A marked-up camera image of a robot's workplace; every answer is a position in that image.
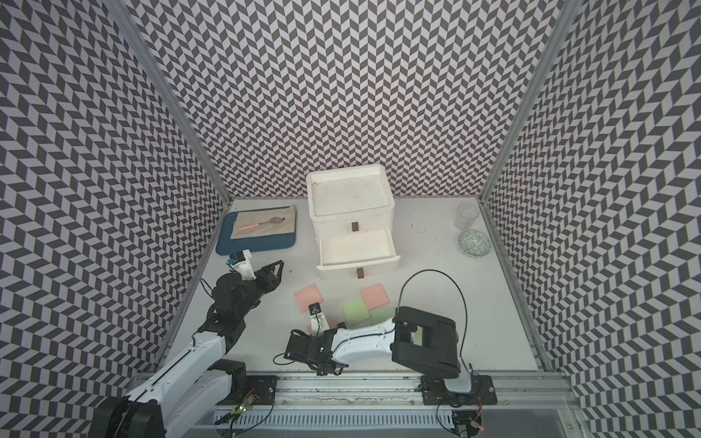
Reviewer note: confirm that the aluminium front rail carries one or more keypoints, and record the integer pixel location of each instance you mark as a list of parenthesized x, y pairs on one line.
[(398, 390)]

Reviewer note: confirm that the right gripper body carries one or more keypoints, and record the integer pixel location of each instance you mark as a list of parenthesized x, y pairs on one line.
[(306, 348)]

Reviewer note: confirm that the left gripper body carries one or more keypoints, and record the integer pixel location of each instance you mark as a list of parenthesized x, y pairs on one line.
[(263, 279)]

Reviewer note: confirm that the green sticky note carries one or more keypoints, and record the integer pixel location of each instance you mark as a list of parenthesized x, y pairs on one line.
[(380, 315), (355, 312)]

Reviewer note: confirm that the white three-drawer cabinet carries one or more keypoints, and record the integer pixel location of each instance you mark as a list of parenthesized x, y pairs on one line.
[(339, 197)]

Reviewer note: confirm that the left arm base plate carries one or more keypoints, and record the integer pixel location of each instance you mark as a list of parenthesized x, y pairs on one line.
[(262, 388)]

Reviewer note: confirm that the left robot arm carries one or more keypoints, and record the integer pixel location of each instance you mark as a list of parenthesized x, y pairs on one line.
[(170, 402)]

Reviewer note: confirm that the white drawer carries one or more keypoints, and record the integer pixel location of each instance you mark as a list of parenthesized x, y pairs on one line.
[(357, 250)]

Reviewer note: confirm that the clear glass cup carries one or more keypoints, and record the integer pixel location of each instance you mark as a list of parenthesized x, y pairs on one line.
[(466, 216)]

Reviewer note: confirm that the beige folded cloth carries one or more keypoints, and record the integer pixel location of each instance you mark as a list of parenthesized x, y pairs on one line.
[(255, 216)]

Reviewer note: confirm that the blue tray mat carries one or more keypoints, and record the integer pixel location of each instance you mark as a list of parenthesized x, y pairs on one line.
[(226, 245)]

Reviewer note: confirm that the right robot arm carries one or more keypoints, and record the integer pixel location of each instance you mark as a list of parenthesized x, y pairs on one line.
[(417, 340)]

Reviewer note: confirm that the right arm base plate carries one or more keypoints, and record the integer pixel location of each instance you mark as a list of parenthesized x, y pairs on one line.
[(467, 390)]

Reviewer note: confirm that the pink-handled metal spoon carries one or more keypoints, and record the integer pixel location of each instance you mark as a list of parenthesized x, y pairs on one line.
[(273, 220)]

